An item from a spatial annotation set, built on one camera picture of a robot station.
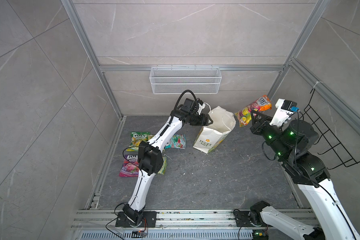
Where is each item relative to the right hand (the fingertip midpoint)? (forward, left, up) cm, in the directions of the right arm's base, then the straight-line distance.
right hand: (251, 110), depth 57 cm
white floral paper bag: (+8, +12, -28) cm, 32 cm away
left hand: (+18, +12, -24) cm, 32 cm away
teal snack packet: (+16, +31, -43) cm, 56 cm away
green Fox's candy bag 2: (-4, +40, -44) cm, 59 cm away
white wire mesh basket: (+49, +31, -16) cm, 60 cm away
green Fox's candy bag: (+19, +59, -42) cm, 75 cm away
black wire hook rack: (-9, -40, -16) cm, 44 cm away
